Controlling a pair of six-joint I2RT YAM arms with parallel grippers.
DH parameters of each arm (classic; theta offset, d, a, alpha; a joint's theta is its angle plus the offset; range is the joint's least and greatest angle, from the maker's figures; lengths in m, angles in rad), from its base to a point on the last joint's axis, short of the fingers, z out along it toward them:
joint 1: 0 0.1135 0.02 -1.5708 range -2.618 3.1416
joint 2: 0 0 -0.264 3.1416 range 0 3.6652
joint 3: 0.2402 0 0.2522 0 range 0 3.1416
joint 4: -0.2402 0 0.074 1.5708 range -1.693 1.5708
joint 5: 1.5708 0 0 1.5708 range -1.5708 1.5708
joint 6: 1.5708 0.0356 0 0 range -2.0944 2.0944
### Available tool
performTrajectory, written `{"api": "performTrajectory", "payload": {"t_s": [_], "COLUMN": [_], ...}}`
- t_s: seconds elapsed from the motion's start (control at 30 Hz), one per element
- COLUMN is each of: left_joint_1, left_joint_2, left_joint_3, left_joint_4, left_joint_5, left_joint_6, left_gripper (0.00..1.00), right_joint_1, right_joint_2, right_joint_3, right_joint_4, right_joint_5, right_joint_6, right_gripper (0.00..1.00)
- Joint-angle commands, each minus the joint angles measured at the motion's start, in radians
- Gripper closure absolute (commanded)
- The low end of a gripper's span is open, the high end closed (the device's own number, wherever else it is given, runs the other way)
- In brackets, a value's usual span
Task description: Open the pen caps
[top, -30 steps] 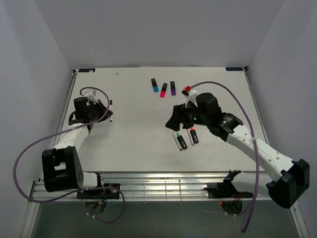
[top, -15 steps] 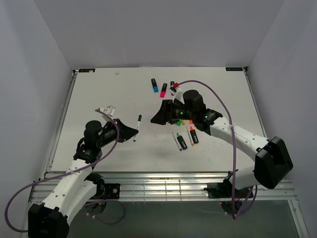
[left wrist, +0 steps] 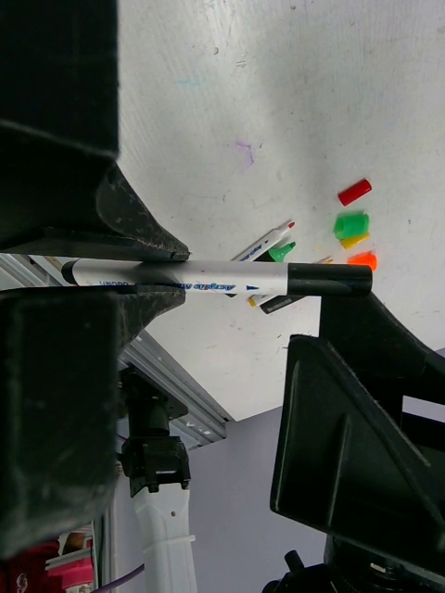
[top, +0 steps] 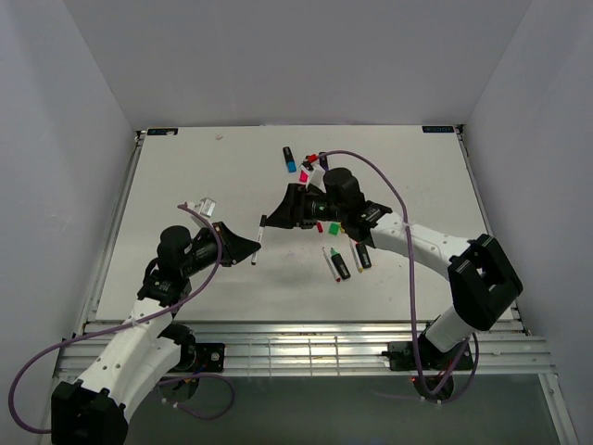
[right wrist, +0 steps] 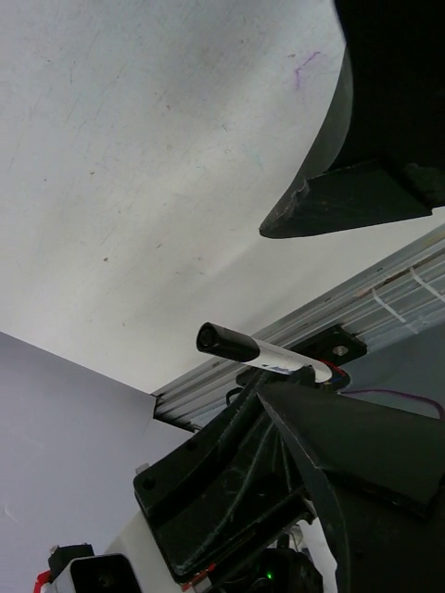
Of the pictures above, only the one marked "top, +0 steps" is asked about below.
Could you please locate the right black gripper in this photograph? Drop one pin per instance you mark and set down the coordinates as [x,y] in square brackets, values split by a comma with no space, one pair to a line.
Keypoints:
[292,212]

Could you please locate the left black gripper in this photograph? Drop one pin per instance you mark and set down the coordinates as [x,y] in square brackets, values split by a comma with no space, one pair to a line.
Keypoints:
[233,247]

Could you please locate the orange black highlighter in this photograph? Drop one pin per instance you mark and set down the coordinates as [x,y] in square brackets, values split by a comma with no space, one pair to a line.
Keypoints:
[365,260]

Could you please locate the green cap black highlighter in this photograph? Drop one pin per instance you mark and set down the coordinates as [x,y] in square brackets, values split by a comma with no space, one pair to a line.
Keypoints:
[339,264]

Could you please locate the yellow cap white marker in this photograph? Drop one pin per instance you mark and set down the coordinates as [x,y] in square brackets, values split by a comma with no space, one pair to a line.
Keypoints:
[355,256]

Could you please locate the red cap white marker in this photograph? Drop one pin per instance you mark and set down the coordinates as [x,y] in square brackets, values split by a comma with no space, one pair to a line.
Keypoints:
[330,264]

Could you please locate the black cap white marker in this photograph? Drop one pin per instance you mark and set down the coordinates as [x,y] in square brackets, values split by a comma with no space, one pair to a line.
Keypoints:
[261,228]

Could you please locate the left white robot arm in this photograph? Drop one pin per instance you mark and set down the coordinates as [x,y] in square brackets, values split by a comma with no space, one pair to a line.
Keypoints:
[98,406]

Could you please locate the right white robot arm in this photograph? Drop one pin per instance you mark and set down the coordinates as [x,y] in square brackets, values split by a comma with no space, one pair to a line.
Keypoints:
[482,281]

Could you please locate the blue cap black highlighter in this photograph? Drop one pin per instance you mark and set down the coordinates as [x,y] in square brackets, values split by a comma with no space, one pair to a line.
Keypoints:
[289,159]

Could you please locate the right blue corner label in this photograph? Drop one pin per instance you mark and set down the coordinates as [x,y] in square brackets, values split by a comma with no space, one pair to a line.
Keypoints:
[438,129]

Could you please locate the blue corner label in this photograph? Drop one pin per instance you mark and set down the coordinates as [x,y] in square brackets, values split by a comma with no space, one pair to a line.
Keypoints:
[438,129]
[162,131]

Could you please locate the left blue corner label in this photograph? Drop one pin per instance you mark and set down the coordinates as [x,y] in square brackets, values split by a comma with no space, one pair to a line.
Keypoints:
[162,131]

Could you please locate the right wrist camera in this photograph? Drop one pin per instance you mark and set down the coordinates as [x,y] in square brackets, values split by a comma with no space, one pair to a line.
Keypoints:
[311,164]

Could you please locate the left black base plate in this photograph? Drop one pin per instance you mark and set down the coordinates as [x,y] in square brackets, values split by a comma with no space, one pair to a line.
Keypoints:
[201,357]

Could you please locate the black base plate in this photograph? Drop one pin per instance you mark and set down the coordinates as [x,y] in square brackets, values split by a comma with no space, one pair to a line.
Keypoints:
[401,358]
[201,357]

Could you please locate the aluminium frame rail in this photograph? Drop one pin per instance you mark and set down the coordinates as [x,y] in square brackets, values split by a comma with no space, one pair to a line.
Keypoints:
[356,349]

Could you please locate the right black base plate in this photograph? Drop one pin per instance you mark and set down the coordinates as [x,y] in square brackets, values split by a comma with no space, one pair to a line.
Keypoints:
[401,358]

